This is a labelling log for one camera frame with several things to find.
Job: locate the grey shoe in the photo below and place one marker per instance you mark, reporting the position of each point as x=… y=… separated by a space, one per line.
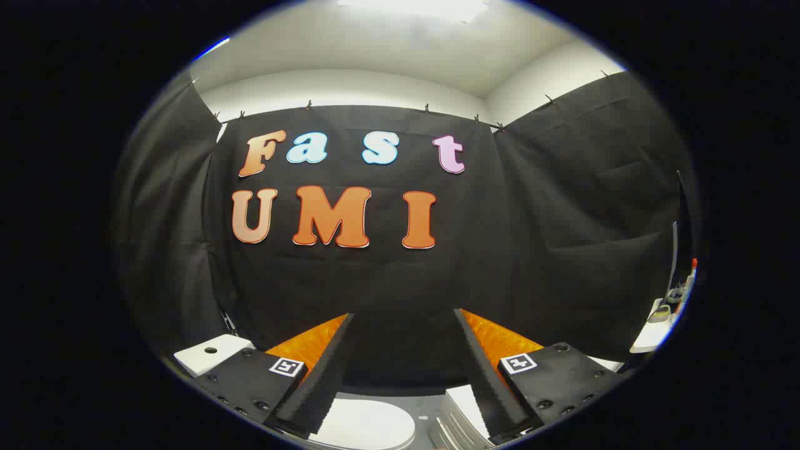
x=660 y=314

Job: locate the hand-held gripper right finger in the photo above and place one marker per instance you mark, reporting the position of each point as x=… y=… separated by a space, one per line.
x=490 y=387

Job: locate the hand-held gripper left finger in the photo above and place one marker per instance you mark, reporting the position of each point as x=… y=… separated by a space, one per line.
x=315 y=387

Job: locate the white toilet tank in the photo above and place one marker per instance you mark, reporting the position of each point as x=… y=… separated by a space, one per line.
x=209 y=359

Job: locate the white toilet lid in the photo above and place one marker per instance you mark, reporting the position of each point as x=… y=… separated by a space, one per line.
x=369 y=425

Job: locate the white side table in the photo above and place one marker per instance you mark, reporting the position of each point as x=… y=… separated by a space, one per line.
x=650 y=337

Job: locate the white drawer cabinet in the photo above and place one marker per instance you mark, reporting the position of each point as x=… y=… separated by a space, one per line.
x=462 y=406

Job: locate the black backdrop cloth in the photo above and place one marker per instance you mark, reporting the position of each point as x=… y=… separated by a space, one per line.
x=387 y=281

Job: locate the ceiling light panel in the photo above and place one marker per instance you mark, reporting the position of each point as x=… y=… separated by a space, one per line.
x=412 y=7

